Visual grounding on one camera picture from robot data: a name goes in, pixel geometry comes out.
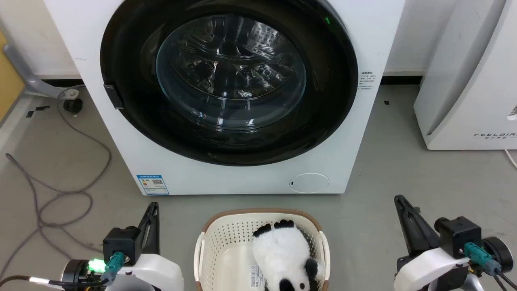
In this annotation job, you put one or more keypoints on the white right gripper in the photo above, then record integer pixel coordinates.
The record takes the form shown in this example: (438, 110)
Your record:
(428, 268)

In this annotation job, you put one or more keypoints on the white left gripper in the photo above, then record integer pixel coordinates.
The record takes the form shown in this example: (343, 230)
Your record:
(157, 273)

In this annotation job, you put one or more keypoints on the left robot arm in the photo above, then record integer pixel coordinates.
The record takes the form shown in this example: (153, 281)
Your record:
(74, 273)

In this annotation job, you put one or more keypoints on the white front-load washing machine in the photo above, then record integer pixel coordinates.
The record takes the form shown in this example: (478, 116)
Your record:
(121, 161)

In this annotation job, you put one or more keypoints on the black round glass washer door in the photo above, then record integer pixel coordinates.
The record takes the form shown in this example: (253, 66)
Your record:
(133, 60)

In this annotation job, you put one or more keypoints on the blue energy label sticker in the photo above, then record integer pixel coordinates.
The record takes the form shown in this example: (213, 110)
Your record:
(152, 185)

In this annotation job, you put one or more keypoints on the cream plastic laundry basket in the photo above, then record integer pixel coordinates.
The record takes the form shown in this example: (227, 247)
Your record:
(226, 238)

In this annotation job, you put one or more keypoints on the white barcode label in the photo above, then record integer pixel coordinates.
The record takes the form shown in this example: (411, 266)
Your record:
(257, 276)

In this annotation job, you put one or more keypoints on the round white filter cover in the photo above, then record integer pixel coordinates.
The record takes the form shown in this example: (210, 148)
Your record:
(309, 183)

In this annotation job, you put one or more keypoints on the black and white panda plush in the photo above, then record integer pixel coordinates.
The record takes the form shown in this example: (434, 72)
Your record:
(280, 250)

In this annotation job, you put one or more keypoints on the white air purifier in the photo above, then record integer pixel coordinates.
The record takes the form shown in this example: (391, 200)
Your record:
(464, 101)

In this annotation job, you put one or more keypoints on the black round table foot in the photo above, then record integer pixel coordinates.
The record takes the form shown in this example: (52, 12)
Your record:
(73, 105)

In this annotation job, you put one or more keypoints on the small text sticker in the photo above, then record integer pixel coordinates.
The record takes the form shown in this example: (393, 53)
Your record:
(367, 81)

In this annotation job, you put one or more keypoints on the black floor tape strip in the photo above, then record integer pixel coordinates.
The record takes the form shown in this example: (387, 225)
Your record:
(37, 110)

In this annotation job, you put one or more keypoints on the grey metal table leg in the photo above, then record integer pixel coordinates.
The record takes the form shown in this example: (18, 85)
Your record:
(25, 73)

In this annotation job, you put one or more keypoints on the yellow wooden panel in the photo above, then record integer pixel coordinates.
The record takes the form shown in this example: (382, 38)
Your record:
(8, 81)

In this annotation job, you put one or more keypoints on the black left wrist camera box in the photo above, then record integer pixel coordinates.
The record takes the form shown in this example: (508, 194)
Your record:
(121, 242)

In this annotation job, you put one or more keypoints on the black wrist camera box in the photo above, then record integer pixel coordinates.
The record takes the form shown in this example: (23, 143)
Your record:
(121, 242)
(458, 236)

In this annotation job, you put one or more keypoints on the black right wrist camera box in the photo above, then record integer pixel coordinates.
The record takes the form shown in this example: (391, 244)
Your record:
(458, 236)

